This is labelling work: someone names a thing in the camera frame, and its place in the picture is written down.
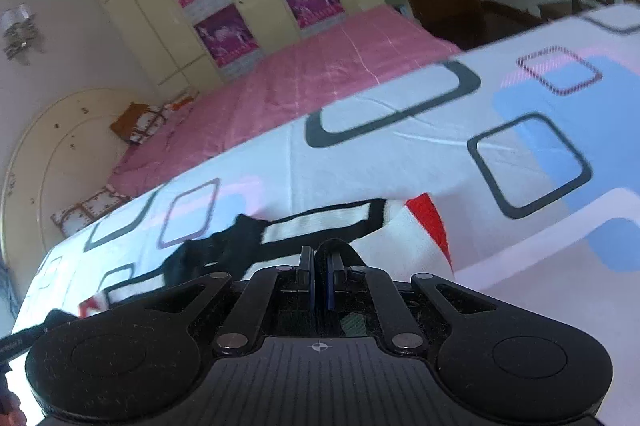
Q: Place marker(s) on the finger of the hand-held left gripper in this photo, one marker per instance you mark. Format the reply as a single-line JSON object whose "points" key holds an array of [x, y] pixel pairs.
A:
{"points": [[52, 322]]}

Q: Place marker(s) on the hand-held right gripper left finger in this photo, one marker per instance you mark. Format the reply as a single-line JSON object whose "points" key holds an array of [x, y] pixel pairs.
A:
{"points": [[310, 281]]}

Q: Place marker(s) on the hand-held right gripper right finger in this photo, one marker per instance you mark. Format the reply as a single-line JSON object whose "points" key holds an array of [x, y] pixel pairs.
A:
{"points": [[330, 283]]}

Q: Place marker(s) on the striped knit sweater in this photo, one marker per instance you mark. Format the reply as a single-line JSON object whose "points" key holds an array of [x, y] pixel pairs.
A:
{"points": [[310, 226]]}

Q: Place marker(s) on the red patterned white pillow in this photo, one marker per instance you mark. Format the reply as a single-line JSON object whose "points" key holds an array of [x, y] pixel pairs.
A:
{"points": [[87, 212]]}

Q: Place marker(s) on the white patterned blanket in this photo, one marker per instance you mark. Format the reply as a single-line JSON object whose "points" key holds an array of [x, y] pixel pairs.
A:
{"points": [[400, 156]]}

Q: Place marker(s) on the cream round headboard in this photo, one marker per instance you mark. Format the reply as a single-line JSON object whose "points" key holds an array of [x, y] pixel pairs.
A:
{"points": [[50, 146]]}

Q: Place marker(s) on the pink bed sheet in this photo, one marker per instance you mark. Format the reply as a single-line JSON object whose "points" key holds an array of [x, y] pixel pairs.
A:
{"points": [[300, 81]]}

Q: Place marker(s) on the tiger print pillow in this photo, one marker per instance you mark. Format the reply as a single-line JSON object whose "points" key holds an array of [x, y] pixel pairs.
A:
{"points": [[137, 122]]}

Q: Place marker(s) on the dark wooden table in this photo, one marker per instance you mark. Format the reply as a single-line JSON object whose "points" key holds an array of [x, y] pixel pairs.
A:
{"points": [[515, 13]]}

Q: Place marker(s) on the wall lamp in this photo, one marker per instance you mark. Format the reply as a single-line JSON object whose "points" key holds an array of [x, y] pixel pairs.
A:
{"points": [[19, 33]]}

